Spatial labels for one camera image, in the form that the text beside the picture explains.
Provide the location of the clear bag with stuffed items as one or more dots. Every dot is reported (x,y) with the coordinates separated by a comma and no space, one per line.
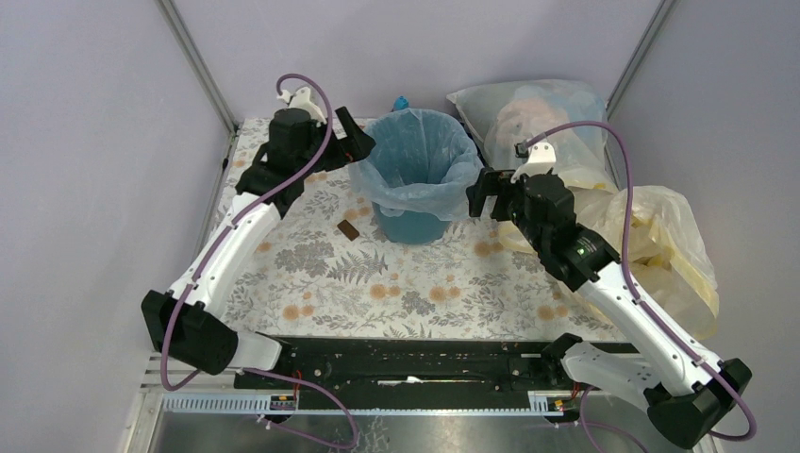
(501,115)

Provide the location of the floral patterned table cloth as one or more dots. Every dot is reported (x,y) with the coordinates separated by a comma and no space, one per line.
(306,278)

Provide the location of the white slotted cable duct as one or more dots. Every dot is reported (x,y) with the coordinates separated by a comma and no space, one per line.
(272,404)

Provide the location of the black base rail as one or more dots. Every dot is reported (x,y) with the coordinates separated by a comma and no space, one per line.
(425,374)

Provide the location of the teal plastic trash bin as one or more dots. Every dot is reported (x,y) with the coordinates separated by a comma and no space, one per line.
(410,227)

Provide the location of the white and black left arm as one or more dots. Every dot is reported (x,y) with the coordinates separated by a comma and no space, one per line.
(185,322)

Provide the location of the yellowish crumpled plastic bag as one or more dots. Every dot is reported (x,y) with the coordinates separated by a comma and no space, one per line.
(667,254)

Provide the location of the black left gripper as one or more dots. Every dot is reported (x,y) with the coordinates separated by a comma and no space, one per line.
(356,142)

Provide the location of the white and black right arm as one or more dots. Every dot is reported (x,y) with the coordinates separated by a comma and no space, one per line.
(684,388)

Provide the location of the blue object behind bin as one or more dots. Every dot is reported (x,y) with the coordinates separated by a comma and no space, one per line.
(400,103)

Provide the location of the light blue plastic trash bag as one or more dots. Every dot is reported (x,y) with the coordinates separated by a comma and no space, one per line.
(423,161)

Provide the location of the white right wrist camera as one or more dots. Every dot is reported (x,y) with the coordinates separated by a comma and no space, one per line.
(540,159)

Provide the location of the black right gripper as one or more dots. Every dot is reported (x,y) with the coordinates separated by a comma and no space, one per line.
(491,182)

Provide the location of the small brown block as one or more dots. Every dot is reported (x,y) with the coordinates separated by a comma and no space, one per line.
(348,230)

